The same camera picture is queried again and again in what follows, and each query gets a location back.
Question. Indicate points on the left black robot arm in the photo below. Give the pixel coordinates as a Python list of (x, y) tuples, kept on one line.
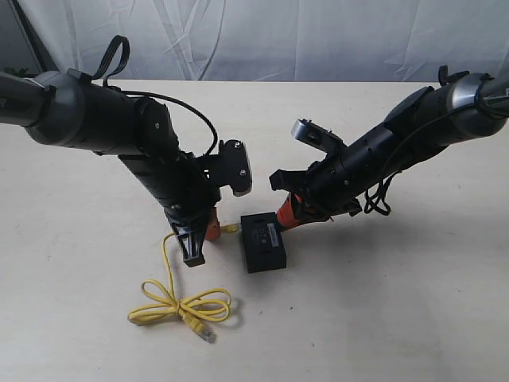
[(68, 110)]

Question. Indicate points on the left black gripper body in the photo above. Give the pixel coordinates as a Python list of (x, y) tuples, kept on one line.
[(178, 185)]

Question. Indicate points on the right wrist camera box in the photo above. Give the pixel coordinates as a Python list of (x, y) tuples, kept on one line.
[(309, 133)]

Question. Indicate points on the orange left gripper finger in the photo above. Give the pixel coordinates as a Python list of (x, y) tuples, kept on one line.
[(190, 233), (213, 231)]

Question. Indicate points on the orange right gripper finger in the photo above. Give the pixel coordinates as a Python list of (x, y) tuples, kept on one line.
[(293, 181), (294, 212)]

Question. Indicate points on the small black box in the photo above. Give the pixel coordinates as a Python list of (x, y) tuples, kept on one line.
[(263, 246)]

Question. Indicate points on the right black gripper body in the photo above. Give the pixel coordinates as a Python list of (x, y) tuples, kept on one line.
[(357, 179)]

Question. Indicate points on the white wrinkled backdrop cloth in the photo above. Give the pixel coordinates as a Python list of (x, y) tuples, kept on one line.
[(260, 40)]

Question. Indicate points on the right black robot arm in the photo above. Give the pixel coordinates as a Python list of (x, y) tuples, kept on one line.
[(466, 106)]

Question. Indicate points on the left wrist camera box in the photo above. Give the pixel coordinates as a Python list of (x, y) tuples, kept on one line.
[(230, 167)]

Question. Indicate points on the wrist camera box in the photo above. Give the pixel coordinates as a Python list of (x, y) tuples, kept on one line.
[(230, 167), (309, 133)]

